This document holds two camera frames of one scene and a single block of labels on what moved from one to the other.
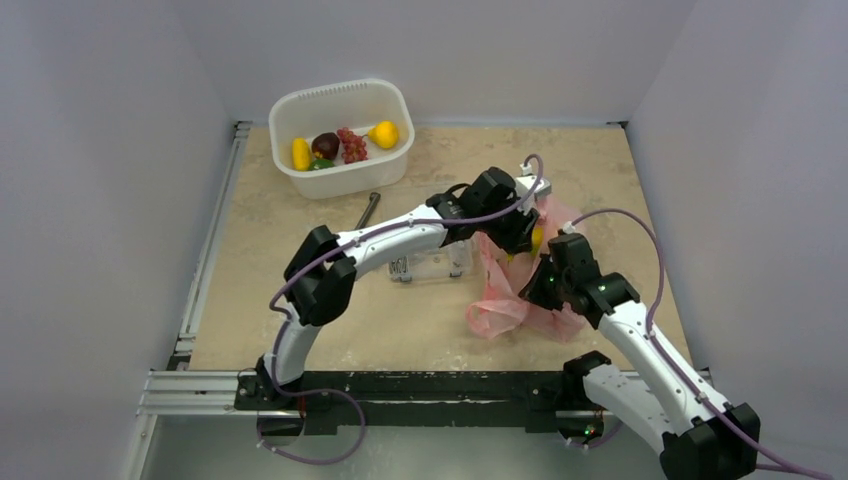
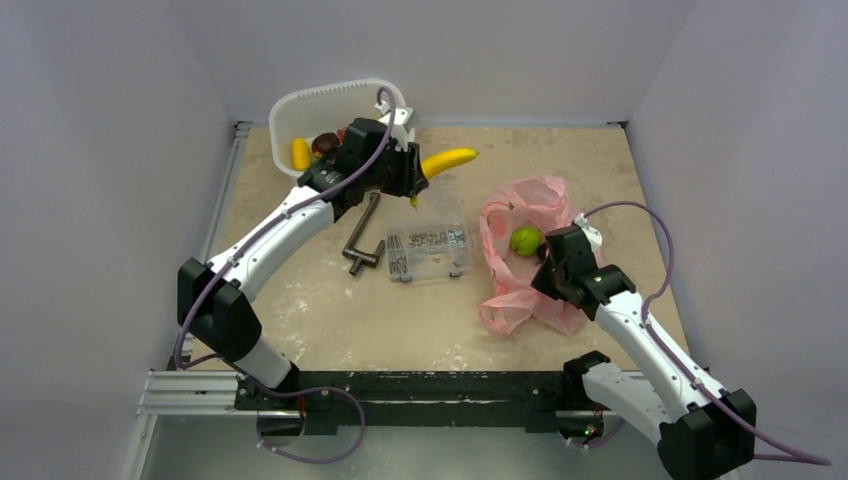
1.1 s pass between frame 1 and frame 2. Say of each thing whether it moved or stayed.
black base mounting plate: stayed
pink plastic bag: moved
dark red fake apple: stayed
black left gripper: moved
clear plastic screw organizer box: stayed
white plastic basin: stayed
